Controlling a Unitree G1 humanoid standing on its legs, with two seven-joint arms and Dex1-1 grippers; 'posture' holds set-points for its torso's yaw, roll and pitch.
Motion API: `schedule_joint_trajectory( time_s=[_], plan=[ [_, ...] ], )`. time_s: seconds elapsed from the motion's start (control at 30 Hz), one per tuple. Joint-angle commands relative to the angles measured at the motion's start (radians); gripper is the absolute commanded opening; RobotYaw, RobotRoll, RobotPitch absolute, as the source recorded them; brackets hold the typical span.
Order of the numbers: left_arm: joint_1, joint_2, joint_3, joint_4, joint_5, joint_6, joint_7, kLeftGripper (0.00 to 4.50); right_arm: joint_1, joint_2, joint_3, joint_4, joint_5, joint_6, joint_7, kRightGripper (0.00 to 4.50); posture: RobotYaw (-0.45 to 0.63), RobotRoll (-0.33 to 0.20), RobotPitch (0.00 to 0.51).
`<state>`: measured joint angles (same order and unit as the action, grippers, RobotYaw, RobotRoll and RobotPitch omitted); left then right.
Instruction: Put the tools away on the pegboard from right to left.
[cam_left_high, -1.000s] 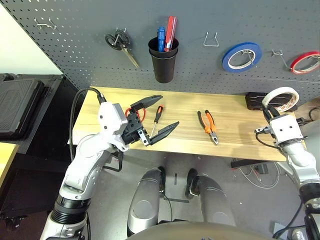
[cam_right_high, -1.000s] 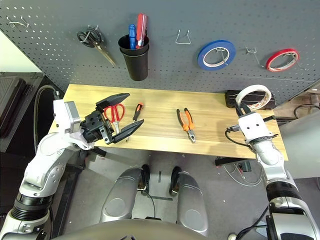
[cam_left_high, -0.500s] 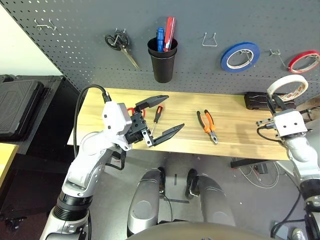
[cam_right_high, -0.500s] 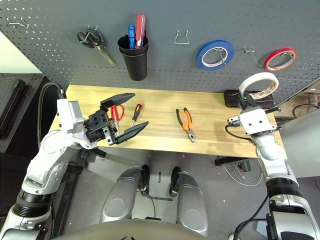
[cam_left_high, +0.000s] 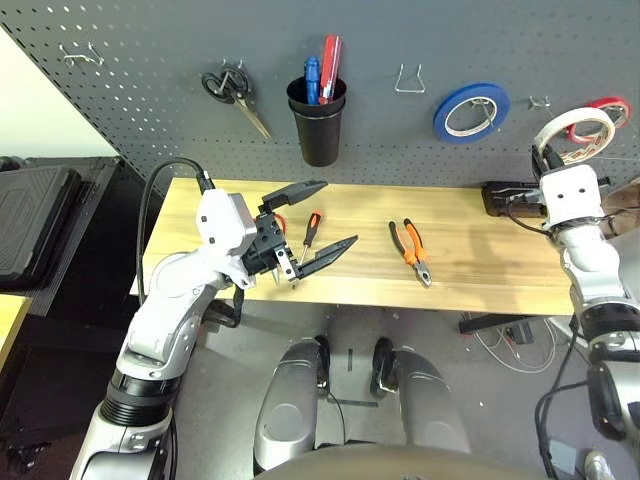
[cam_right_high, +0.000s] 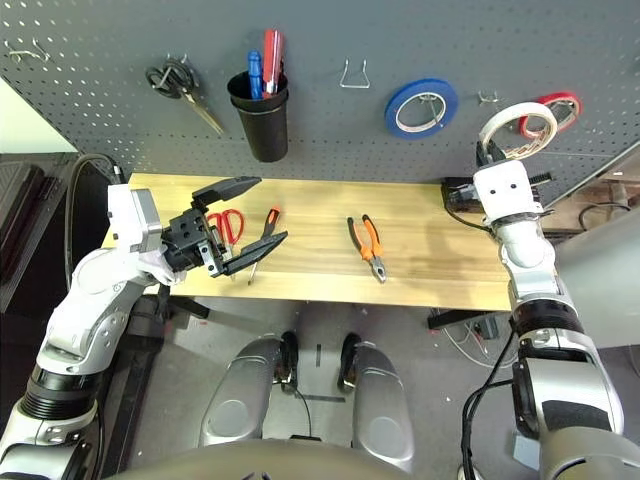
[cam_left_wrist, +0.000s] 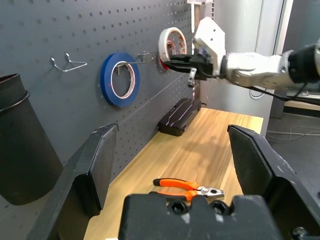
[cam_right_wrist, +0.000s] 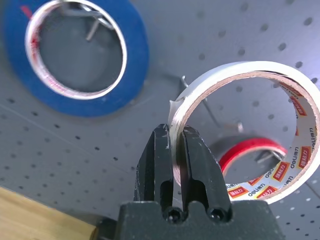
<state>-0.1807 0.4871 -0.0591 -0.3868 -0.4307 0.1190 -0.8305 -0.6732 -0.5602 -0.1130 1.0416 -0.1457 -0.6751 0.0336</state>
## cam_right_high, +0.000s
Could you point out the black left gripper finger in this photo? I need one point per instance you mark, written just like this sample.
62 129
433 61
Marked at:
227 189
255 250

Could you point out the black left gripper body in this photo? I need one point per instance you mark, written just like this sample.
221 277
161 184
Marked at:
185 237

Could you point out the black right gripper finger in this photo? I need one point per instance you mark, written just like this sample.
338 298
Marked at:
484 154
498 154

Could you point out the white tape roll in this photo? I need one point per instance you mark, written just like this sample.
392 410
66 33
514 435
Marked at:
495 122

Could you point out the orange black screwdriver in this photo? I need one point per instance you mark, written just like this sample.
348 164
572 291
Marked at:
271 220

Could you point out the orange black pliers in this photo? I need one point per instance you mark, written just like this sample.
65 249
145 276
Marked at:
372 250

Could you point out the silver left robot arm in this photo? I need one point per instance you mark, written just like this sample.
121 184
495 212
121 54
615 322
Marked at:
100 290

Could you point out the silver pegboard hook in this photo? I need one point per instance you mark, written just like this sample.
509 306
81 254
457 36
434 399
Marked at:
437 117
487 97
565 107
170 57
22 52

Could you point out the grey metal pegboard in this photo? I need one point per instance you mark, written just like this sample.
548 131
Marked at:
325 125

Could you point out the black tool case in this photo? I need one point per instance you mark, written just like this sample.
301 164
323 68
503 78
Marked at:
457 197

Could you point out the black plastic cup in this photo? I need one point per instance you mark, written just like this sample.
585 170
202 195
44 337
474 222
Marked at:
262 130

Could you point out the red tape roll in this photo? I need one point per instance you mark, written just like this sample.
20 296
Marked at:
557 95

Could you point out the blue tape roll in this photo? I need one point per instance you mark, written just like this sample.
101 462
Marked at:
390 110

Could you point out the black left robot foot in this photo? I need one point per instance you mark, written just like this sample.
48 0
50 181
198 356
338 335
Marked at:
289 355

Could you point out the black robot foot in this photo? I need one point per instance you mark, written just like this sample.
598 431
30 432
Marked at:
350 360
289 355

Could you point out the short black floor tape strip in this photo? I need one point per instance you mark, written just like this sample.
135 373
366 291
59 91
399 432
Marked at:
318 356

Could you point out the black right robot foot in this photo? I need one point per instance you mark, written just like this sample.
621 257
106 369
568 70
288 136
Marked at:
350 360

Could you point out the silver left robot leg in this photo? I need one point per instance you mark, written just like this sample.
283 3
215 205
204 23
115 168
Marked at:
240 400

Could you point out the silver robot leg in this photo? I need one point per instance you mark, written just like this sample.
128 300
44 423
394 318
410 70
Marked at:
240 400
380 415

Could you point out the dark storage cabinet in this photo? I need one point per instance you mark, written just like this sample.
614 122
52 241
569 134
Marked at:
25 225

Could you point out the long black floor tape strip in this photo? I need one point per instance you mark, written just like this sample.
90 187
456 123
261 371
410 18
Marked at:
322 398

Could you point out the light grey table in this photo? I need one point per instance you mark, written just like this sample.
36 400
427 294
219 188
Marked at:
600 290

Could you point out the silver right robot leg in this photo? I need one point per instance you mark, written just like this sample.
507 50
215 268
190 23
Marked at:
380 415

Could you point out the grey robot torso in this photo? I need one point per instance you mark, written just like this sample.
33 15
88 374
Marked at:
250 465

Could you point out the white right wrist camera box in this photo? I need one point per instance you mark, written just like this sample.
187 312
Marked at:
505 190

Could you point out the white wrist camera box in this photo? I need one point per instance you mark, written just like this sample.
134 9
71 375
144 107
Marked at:
505 190
135 215

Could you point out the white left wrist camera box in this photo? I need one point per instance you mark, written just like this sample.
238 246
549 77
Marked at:
135 215

